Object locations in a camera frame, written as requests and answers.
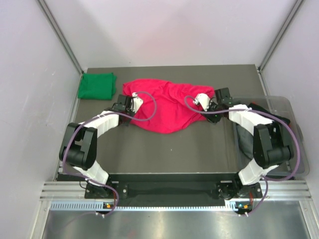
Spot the aluminium front frame rail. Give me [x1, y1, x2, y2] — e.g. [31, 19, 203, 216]
[40, 180, 312, 201]

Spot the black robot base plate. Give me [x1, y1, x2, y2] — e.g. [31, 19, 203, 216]
[84, 173, 262, 206]

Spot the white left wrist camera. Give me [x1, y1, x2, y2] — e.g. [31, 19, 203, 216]
[131, 92, 144, 114]

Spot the black t-shirt in bin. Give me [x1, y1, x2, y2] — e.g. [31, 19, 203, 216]
[248, 102, 291, 126]

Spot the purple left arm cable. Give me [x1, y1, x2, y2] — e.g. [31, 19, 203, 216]
[61, 91, 158, 216]

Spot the pink t-shirt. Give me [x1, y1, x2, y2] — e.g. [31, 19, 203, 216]
[123, 79, 214, 134]

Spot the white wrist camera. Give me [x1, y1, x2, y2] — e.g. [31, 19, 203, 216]
[131, 92, 144, 114]
[193, 93, 210, 112]

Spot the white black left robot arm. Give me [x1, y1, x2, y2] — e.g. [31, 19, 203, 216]
[59, 93, 143, 199]

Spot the grey t-shirt in bin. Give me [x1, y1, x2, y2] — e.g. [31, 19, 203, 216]
[236, 124, 253, 159]

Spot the left aluminium corner post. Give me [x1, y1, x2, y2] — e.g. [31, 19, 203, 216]
[36, 0, 84, 74]

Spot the folded green t-shirt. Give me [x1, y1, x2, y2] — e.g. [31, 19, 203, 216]
[77, 73, 117, 101]

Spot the right aluminium corner post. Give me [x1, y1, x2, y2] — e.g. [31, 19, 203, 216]
[257, 0, 305, 74]

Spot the grey slotted cable duct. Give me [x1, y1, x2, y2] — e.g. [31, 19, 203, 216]
[49, 201, 252, 212]

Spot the clear plastic storage bin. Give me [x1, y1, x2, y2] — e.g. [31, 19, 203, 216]
[231, 95, 311, 176]

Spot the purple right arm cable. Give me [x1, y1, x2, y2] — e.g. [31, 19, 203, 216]
[184, 96, 302, 217]

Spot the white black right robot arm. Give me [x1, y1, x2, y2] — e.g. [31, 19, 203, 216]
[196, 88, 294, 198]

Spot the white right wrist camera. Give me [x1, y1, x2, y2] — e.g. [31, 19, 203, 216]
[193, 93, 210, 112]

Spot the aluminium corner post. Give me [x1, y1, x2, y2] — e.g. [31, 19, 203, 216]
[36, 0, 84, 74]
[257, 0, 305, 74]

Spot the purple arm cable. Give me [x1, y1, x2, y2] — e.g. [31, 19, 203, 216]
[184, 96, 302, 217]
[61, 91, 158, 216]

